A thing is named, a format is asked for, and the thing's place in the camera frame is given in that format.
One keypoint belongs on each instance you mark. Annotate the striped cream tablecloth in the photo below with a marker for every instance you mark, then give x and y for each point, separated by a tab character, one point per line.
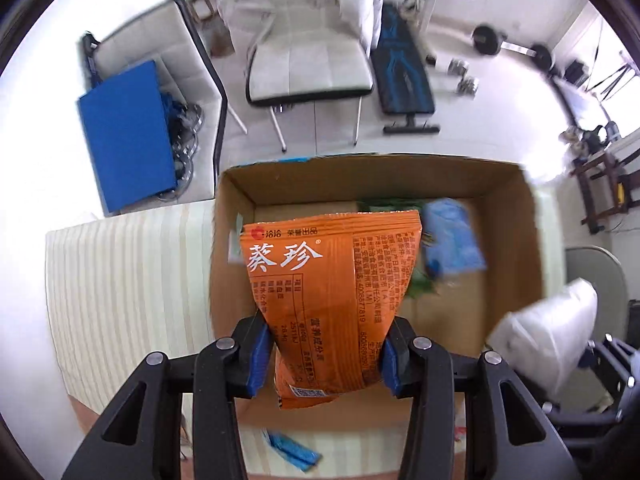
135	300

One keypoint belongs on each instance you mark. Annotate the black barbell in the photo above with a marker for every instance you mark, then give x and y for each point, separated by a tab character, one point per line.
515	47

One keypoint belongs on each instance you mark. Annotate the wooden rack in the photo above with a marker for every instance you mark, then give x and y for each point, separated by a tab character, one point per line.
605	180

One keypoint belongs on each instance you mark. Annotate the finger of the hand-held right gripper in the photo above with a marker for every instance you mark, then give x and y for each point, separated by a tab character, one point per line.
600	390

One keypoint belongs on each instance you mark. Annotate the blue weight bench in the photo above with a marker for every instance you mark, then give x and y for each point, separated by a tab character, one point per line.
402	72

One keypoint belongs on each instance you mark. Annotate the grey round chair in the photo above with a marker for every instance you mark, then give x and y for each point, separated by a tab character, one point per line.
597	270

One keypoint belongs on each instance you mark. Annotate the white plastic packet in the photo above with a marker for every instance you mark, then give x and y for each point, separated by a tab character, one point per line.
550	340

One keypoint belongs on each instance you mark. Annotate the white chair with blue board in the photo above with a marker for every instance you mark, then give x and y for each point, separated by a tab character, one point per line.
165	60

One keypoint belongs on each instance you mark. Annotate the chrome dumbbell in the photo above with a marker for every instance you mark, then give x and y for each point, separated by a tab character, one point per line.
462	77

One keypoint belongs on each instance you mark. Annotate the blue packet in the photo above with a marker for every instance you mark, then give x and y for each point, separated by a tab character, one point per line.
455	242

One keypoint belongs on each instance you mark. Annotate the green snack packet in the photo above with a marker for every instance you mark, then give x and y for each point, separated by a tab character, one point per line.
417	285

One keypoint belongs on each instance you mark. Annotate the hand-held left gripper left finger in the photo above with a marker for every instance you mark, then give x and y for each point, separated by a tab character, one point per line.
259	360

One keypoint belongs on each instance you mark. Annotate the blue board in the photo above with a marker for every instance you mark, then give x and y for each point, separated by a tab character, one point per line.
127	135

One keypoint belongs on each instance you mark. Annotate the small blue wrapper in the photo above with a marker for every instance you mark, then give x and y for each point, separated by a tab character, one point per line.
292	452

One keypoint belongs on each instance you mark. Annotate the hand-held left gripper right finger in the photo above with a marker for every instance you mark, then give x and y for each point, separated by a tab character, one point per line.
391	362

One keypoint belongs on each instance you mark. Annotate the orange snack packet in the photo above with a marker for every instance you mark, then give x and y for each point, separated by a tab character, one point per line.
330	305

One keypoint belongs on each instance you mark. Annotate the cardboard box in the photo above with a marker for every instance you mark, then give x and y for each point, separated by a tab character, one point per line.
500	240

